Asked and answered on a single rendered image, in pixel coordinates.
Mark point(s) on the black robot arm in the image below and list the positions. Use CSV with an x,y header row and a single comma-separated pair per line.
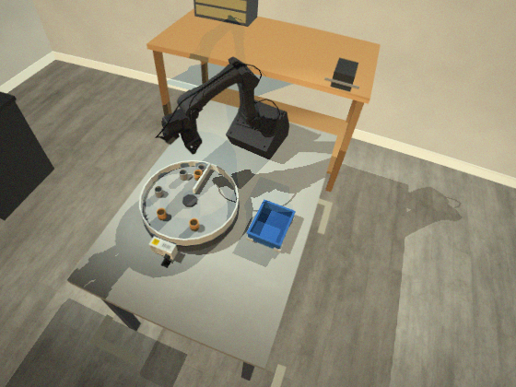
x,y
201,95

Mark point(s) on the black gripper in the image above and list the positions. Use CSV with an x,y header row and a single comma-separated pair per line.
x,y
196,140

